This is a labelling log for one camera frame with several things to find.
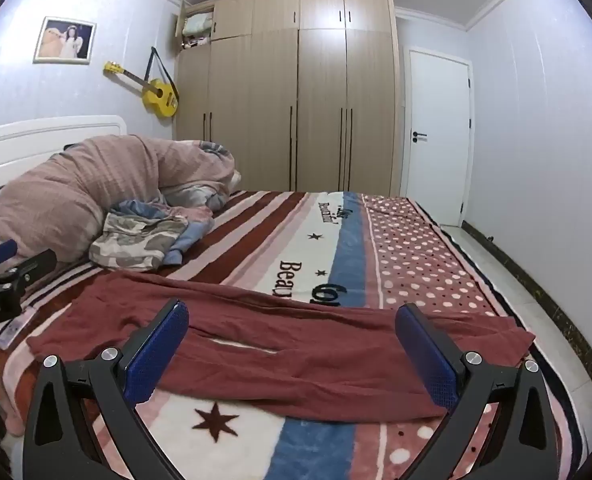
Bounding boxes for white headboard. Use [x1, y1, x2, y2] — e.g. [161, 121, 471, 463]
[0, 115, 128, 201]

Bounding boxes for yellow guitar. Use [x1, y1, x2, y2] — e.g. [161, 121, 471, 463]
[103, 47, 179, 117]

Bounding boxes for dark marble baseboard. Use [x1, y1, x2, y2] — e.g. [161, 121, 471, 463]
[463, 220, 592, 411]

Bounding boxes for blue cloth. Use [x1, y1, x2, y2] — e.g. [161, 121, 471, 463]
[108, 199, 217, 267]

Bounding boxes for pink ribbed duvet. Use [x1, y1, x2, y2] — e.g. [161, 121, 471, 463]
[0, 135, 241, 266]

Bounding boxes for dark red pants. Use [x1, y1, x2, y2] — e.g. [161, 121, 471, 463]
[26, 272, 536, 421]

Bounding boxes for light wooden wardrobe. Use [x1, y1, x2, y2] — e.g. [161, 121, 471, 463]
[175, 0, 401, 196]

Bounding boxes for folded bedding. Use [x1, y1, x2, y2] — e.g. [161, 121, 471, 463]
[182, 12, 214, 50]

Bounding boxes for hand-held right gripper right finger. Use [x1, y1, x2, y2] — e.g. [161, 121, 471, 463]
[395, 302, 562, 480]

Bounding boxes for framed wall photo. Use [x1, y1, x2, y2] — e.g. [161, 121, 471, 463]
[33, 16, 97, 64]

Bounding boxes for grey floral cloth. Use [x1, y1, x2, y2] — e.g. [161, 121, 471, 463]
[90, 212, 189, 273]

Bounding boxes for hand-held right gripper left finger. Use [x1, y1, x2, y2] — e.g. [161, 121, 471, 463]
[23, 300, 191, 480]

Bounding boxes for white door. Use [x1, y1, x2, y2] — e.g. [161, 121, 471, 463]
[407, 47, 473, 228]

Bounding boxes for striped star print blanket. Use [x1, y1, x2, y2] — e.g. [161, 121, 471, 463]
[0, 190, 592, 480]

